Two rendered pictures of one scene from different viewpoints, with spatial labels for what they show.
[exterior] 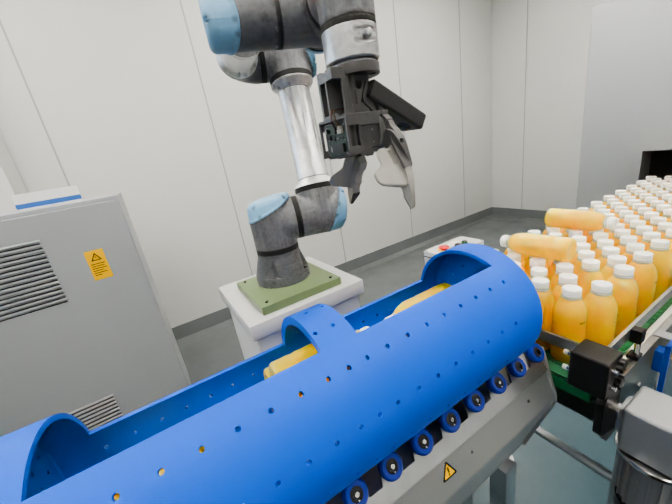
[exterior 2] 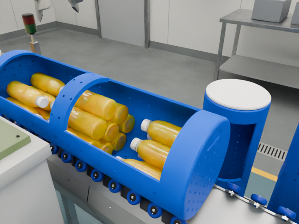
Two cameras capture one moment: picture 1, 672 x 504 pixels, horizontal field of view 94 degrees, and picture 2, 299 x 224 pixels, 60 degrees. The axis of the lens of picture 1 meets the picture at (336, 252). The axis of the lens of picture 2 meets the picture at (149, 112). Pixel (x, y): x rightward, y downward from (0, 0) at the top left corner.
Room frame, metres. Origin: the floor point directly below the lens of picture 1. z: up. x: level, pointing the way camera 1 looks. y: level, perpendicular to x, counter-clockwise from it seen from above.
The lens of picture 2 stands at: (0.61, 0.80, 1.58)
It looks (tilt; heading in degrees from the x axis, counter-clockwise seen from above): 32 degrees down; 244
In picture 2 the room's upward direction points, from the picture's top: straight up
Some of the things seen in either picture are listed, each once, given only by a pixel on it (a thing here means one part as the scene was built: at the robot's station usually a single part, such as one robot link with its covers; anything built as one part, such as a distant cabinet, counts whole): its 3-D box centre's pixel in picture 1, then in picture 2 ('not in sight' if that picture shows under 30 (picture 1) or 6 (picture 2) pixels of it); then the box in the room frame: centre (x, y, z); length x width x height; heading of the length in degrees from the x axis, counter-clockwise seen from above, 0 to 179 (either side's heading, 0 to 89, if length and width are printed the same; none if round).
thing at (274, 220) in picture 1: (274, 220); not in sight; (0.84, 0.15, 1.34); 0.13 x 0.12 x 0.14; 104
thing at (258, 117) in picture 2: not in sight; (222, 166); (-0.19, 0.06, 0.59); 0.28 x 0.28 x 0.88
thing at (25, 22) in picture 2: not in sight; (28, 19); (0.56, -0.89, 1.23); 0.06 x 0.06 x 0.04
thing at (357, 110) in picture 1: (355, 114); not in sight; (0.49, -0.06, 1.53); 0.09 x 0.08 x 0.12; 120
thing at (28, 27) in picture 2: not in sight; (30, 27); (0.56, -0.89, 1.18); 0.06 x 0.06 x 0.05
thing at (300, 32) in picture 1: (312, 19); not in sight; (0.58, -0.02, 1.69); 0.11 x 0.11 x 0.08; 14
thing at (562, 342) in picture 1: (511, 322); not in sight; (0.73, -0.45, 0.96); 0.40 x 0.01 x 0.03; 28
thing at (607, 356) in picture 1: (591, 369); not in sight; (0.54, -0.51, 0.95); 0.10 x 0.07 x 0.10; 28
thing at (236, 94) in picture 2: not in sight; (237, 93); (-0.19, 0.06, 1.03); 0.28 x 0.28 x 0.01
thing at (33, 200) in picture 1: (49, 197); not in sight; (1.60, 1.34, 1.48); 0.24 x 0.12 x 0.08; 128
